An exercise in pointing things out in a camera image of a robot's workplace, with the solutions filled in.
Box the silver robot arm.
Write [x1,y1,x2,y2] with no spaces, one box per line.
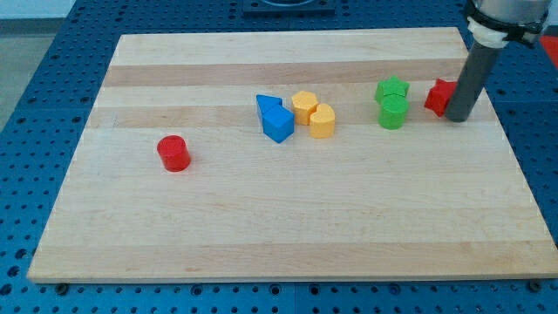
[445,0,551,122]

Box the blue cube block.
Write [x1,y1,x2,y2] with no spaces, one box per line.
[262,106,295,143]

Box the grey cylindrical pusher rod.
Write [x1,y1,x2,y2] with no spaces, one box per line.
[445,41,501,122]

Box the red cylinder block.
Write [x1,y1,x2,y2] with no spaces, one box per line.
[157,135,191,172]

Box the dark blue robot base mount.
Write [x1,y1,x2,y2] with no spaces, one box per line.
[242,0,337,16]

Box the wooden board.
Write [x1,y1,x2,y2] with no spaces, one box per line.
[28,27,557,283]

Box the green star block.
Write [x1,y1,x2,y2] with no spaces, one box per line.
[374,76,410,104]

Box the yellow hexagon block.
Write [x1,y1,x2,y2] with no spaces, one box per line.
[291,91,319,126]

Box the blue triangle block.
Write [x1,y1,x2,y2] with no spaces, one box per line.
[255,94,282,120]

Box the green cylinder block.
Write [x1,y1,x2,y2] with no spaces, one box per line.
[378,95,409,130]

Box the yellow heart block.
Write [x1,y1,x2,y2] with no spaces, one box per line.
[310,103,336,139]

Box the red star block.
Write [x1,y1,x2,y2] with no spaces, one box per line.
[424,78,457,117]

